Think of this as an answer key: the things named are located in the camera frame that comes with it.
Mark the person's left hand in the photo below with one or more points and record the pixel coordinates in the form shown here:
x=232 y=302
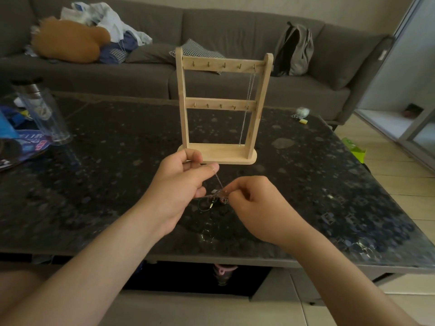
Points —
x=173 y=190

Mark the person's right hand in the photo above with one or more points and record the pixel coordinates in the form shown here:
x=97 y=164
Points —
x=268 y=213

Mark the wooden jewelry stand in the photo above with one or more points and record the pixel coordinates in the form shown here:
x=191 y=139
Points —
x=217 y=153

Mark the person's right forearm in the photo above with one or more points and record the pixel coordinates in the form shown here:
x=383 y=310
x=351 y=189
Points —
x=346 y=285

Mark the person's left forearm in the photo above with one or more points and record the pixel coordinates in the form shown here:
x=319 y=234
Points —
x=88 y=271

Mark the person's bare leg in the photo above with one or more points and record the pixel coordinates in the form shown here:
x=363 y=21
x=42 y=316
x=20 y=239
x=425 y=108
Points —
x=15 y=288

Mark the pink item under table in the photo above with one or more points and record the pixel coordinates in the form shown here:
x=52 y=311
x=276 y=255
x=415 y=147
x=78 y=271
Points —
x=224 y=269

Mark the blue cloth item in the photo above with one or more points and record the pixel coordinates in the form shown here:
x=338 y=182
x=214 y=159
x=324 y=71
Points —
x=140 y=266

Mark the green bag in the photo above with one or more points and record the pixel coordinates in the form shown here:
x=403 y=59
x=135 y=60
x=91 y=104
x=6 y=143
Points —
x=354 y=151

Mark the small black object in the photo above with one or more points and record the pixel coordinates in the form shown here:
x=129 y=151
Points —
x=367 y=167

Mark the grey flat cushion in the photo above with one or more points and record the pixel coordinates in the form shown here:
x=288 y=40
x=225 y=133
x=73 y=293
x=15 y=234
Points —
x=147 y=53

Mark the checkered pillow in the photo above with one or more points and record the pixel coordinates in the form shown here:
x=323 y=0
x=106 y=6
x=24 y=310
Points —
x=195 y=50

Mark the blue printed packet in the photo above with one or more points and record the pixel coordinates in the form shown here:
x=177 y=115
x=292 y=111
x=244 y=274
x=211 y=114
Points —
x=32 y=144

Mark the clear plastic tumbler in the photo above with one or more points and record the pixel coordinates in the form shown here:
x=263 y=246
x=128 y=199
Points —
x=44 y=112

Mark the blue crumpled garment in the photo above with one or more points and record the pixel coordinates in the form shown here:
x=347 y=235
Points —
x=126 y=42

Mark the grey backpack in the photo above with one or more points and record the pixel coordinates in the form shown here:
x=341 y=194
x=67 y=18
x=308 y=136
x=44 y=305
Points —
x=299 y=54

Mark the grey fabric sofa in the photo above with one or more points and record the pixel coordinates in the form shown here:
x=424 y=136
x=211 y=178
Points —
x=231 y=28

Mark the dark shoe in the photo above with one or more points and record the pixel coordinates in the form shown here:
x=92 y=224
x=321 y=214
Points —
x=412 y=110

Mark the blue plastic bottle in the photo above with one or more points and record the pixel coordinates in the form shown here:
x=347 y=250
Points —
x=6 y=127

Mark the white crumpled garment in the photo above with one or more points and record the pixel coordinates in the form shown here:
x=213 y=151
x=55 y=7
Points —
x=110 y=22

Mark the brown plush toy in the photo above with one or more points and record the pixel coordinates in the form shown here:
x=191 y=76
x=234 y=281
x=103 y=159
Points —
x=69 y=40

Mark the sliding glass door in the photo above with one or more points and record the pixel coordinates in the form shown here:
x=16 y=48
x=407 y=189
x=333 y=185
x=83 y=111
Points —
x=407 y=64

